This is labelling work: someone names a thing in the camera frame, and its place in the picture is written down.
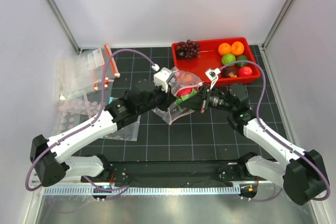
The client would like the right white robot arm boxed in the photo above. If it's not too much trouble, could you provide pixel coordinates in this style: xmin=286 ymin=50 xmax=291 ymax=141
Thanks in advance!
xmin=179 ymin=84 xmax=331 ymax=206

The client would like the pink dragon fruit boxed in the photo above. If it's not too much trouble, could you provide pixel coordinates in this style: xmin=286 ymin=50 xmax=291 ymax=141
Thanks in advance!
xmin=176 ymin=88 xmax=198 ymax=111

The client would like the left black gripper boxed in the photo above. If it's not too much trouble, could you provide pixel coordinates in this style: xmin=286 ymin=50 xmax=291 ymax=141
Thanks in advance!
xmin=137 ymin=82 xmax=176 ymax=115

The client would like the right aluminium corner post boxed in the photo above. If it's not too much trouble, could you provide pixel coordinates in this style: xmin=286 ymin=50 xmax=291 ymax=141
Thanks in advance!
xmin=261 ymin=0 xmax=312 ymax=49

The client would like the light green bumpy fruit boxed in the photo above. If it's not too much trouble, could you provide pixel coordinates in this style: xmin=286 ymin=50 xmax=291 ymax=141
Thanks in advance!
xmin=222 ymin=53 xmax=236 ymax=67

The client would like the dark purple fruit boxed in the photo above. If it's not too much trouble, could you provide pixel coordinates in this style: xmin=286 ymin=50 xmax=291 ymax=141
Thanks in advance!
xmin=220 ymin=67 xmax=238 ymax=78

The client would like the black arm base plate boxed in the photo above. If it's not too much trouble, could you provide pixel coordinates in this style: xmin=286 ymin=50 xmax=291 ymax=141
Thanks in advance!
xmin=80 ymin=160 xmax=263 ymax=183

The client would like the red plastic tray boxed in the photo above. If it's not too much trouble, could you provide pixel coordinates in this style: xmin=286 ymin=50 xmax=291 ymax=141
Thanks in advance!
xmin=172 ymin=37 xmax=261 ymax=86

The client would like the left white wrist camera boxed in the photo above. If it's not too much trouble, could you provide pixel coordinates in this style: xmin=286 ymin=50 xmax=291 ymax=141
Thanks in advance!
xmin=153 ymin=68 xmax=173 ymax=93

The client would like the stack of orange-zip bags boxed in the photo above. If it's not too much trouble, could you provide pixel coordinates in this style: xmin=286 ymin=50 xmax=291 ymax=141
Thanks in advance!
xmin=56 ymin=45 xmax=120 ymax=100

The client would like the orange tangerine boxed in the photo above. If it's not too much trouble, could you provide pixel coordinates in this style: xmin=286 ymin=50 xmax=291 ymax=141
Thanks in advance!
xmin=231 ymin=41 xmax=245 ymax=56
xmin=217 ymin=43 xmax=232 ymax=56

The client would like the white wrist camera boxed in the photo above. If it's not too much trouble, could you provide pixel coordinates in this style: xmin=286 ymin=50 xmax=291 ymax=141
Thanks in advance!
xmin=153 ymin=68 xmax=173 ymax=93
xmin=205 ymin=68 xmax=221 ymax=89

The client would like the perforated metal rail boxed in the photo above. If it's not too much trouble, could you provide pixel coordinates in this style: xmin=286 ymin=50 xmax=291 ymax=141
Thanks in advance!
xmin=44 ymin=184 xmax=240 ymax=196

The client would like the pink-dotted bag on table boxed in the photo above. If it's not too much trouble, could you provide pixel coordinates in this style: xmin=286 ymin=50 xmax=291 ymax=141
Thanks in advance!
xmin=53 ymin=94 xmax=101 ymax=135

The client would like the left aluminium corner post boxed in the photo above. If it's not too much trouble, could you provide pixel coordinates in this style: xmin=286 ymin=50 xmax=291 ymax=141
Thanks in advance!
xmin=45 ymin=0 xmax=81 ymax=54

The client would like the aluminium front frame bar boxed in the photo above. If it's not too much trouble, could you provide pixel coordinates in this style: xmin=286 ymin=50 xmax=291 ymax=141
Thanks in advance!
xmin=31 ymin=162 xmax=320 ymax=186

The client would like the dark purple grape bunch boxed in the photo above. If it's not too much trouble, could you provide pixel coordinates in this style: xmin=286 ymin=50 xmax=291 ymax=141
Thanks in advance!
xmin=175 ymin=40 xmax=200 ymax=60

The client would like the clear blue-zip bag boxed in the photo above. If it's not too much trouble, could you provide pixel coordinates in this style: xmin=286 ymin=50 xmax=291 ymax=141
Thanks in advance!
xmin=97 ymin=98 xmax=140 ymax=141

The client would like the pink-dotted zip bag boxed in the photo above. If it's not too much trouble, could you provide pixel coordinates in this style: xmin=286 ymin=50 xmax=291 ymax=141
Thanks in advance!
xmin=153 ymin=67 xmax=203 ymax=125

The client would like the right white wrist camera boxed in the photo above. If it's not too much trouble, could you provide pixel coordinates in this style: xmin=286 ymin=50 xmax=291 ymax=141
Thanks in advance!
xmin=205 ymin=68 xmax=221 ymax=89

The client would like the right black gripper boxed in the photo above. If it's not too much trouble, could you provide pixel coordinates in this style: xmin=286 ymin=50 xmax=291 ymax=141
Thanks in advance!
xmin=180 ymin=83 xmax=235 ymax=113

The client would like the orange tangerine at back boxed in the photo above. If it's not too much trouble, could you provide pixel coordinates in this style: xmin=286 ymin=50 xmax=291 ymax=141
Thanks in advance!
xmin=231 ymin=41 xmax=245 ymax=56

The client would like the red apple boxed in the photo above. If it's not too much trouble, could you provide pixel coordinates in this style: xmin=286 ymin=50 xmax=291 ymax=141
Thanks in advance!
xmin=238 ymin=66 xmax=253 ymax=77

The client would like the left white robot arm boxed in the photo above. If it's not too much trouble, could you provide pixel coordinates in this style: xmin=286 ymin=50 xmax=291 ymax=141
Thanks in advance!
xmin=25 ymin=80 xmax=175 ymax=191

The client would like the aluminium corner post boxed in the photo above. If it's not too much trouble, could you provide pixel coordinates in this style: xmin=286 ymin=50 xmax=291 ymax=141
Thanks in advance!
xmin=45 ymin=0 xmax=81 ymax=54
xmin=261 ymin=0 xmax=312 ymax=49

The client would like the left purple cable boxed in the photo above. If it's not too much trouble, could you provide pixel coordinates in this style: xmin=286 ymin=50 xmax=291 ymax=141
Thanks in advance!
xmin=25 ymin=48 xmax=161 ymax=200

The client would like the dark green lime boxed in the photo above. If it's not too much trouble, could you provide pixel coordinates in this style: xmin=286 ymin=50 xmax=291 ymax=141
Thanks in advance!
xmin=236 ymin=55 xmax=248 ymax=68

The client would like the black grid mat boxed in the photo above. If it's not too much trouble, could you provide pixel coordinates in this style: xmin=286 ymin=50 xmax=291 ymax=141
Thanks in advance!
xmin=48 ymin=45 xmax=300 ymax=163

